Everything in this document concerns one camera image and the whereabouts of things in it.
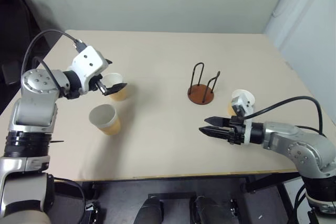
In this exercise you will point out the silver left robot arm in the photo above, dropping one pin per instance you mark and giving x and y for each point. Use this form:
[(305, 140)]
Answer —
[(36, 108)]

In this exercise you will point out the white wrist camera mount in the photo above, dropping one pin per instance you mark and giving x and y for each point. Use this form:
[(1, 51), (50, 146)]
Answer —
[(248, 132), (88, 61)]

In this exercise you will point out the black flat plate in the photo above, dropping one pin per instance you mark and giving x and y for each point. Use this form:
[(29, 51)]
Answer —
[(173, 196)]

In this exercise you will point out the black metal table frame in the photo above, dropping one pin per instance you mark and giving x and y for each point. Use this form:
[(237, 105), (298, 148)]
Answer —
[(262, 184)]

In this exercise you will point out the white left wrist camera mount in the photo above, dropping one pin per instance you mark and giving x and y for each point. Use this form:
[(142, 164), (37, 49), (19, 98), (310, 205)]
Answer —
[(88, 61)]

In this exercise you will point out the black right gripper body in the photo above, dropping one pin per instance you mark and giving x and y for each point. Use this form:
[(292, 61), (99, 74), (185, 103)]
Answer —
[(236, 129)]

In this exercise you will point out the black zip tie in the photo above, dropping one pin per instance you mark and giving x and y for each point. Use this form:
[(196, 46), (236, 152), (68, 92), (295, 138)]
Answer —
[(59, 142)]

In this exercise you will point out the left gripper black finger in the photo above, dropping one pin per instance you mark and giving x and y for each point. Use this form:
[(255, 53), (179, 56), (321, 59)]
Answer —
[(115, 89), (109, 61)]

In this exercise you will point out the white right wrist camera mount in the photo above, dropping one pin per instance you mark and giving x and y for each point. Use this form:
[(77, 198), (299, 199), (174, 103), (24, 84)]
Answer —
[(248, 132)]

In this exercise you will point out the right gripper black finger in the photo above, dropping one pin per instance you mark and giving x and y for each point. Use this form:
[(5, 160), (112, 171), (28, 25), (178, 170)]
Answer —
[(215, 132), (219, 121)]

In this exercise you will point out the tan paper cup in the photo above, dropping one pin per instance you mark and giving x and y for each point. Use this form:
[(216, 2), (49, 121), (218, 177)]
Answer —
[(115, 78), (103, 115), (244, 93)]

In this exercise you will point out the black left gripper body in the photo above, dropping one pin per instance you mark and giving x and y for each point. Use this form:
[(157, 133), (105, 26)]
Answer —
[(95, 82)]

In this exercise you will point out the dark rounded shape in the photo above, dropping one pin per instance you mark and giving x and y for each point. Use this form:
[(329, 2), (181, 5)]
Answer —
[(148, 211)]

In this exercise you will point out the black office chair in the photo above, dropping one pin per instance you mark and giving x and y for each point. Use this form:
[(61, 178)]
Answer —
[(13, 24)]

